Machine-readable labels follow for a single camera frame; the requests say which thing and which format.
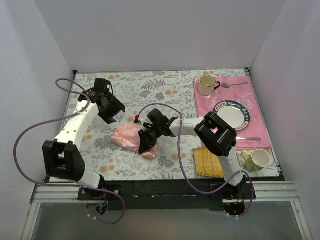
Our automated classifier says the small silver spoon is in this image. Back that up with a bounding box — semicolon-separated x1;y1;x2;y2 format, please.
222;81;249;89

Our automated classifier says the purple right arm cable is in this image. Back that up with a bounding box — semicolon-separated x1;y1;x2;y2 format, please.
134;103;254;218

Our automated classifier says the silver fork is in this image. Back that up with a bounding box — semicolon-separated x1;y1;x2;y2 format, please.
236;136;262;141

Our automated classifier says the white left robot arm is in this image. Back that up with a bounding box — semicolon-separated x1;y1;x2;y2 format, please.
42;78;125;200

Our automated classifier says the yellow green mug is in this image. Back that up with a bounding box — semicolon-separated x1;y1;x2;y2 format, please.
240;149;271;172

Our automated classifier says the pink floral placemat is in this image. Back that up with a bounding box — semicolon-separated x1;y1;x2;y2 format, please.
194;76;272;151

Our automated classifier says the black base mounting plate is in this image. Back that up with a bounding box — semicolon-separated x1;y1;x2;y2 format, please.
77;179;256;211

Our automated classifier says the white plate green rim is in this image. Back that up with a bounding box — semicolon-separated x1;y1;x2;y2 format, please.
213;100;251;131

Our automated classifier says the peach satin napkin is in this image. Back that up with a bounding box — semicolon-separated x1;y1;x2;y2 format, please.
110;122;160;160

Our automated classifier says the white mug black rim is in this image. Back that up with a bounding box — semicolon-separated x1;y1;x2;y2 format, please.
198;75;221;96

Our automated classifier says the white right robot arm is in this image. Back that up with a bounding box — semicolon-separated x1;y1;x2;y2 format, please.
138;108;246;199

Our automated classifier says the yellow bamboo tray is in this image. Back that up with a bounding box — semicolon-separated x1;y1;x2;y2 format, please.
193;147;224;178

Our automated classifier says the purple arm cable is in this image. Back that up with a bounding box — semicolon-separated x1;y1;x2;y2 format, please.
134;103;254;218
12;78;126;225

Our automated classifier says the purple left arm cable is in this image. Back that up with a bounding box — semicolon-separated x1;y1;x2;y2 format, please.
12;78;126;225

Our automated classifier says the aluminium frame rail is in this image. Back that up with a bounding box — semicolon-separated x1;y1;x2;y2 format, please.
22;181;312;240

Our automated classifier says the floral patterned tablecloth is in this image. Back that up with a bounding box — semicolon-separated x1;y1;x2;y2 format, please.
48;68;280;182

